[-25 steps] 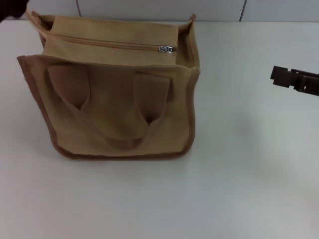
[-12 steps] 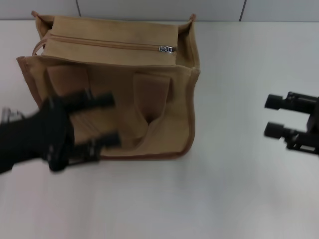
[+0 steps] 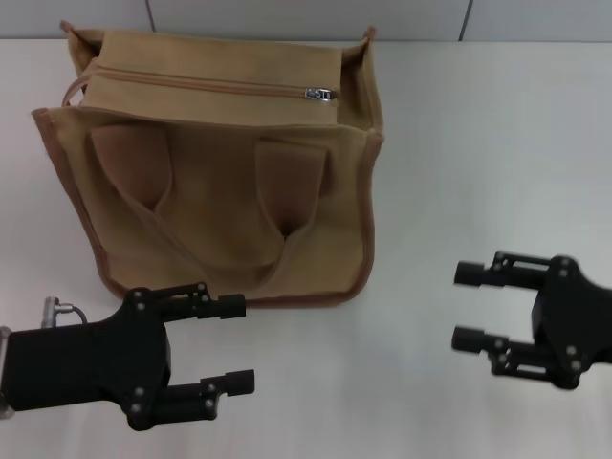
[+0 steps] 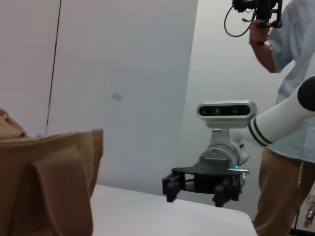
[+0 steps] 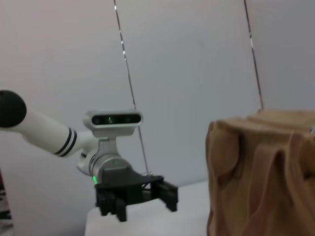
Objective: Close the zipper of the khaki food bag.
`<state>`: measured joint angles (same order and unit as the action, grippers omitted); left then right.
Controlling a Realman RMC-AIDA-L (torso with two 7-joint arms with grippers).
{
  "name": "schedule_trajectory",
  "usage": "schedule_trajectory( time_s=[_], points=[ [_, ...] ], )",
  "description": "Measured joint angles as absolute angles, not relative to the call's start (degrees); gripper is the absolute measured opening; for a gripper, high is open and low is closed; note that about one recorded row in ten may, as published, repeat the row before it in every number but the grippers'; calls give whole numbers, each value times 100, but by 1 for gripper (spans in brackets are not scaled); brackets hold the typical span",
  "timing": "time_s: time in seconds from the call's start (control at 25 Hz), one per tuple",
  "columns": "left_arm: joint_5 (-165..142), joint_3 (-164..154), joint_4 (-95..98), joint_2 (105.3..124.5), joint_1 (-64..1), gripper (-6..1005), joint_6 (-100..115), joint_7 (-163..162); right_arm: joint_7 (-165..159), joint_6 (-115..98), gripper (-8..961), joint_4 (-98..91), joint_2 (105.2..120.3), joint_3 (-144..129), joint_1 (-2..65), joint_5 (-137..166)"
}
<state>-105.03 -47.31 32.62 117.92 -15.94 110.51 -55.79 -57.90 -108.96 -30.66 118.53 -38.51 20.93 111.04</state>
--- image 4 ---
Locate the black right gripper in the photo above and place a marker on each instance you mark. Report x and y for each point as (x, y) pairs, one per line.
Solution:
(204, 182)

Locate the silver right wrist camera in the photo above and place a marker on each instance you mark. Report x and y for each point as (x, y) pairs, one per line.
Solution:
(226, 110)

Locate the khaki trousers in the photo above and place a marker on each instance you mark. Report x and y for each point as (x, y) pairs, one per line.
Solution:
(278, 196)

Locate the silver camera mount bracket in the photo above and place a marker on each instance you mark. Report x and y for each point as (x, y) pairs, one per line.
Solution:
(219, 137)

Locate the person in light shirt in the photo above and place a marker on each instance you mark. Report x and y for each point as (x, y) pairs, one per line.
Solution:
(295, 61)

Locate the bare person forearm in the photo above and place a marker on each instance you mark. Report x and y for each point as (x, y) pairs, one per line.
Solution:
(264, 59)

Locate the khaki canvas food bag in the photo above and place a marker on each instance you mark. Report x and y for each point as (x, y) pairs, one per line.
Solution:
(49, 184)

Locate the black handheld video camera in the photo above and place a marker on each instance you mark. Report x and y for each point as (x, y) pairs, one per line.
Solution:
(261, 7)

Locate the person hand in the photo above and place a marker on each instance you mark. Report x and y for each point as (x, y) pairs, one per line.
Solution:
(310, 211)
(258, 34)

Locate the silver metal zipper pull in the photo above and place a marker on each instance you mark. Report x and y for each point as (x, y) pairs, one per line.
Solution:
(21, 134)

